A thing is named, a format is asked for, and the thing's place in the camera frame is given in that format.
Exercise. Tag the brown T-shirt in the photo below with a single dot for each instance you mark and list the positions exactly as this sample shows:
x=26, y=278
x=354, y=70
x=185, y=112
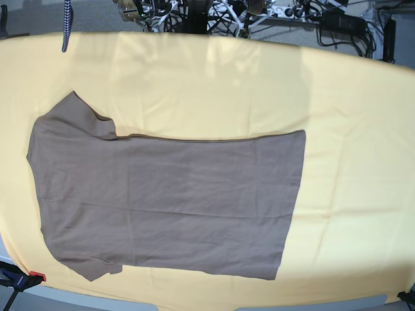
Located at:
x=220, y=207

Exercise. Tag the yellow table cloth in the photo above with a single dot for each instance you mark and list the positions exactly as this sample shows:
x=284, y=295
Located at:
x=352, y=232

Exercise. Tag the white power strip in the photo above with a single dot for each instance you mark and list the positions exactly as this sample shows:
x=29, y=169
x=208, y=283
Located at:
x=257, y=12

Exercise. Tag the black power adapter box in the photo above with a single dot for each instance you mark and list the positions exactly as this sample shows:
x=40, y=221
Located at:
x=342, y=23

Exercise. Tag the black computer tower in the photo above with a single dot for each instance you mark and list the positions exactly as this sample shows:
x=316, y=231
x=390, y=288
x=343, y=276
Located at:
x=389, y=38

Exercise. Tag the blue orange table clamp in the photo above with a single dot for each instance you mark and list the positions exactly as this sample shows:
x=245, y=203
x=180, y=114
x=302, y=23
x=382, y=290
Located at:
x=18, y=280

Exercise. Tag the black clamp right corner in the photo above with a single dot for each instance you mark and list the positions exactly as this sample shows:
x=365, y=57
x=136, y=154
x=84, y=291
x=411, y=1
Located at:
x=407, y=297

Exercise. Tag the black stand post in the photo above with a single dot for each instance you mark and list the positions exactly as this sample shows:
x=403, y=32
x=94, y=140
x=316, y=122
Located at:
x=196, y=21

